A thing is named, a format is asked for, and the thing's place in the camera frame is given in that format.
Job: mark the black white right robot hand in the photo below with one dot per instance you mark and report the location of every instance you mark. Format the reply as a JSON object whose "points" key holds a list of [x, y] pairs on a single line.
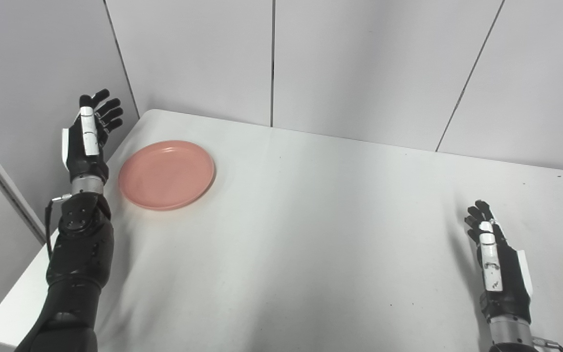
{"points": [[506, 278]]}

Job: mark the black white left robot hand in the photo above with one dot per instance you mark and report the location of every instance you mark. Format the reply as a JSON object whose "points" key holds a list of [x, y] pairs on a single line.
{"points": [[85, 156]]}

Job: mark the pink round plate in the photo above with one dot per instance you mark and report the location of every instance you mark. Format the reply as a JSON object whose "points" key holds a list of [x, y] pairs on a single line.
{"points": [[166, 174]]}

